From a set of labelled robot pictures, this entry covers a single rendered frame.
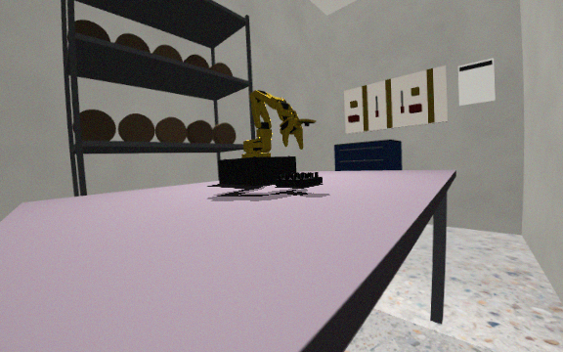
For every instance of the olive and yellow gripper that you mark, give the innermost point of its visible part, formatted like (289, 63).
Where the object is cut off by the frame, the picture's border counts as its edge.
(293, 126)

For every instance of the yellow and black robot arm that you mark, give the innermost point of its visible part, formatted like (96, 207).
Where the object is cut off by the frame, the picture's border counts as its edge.
(263, 142)

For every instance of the grey panel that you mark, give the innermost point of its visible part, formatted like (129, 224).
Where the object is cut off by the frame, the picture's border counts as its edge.
(296, 180)

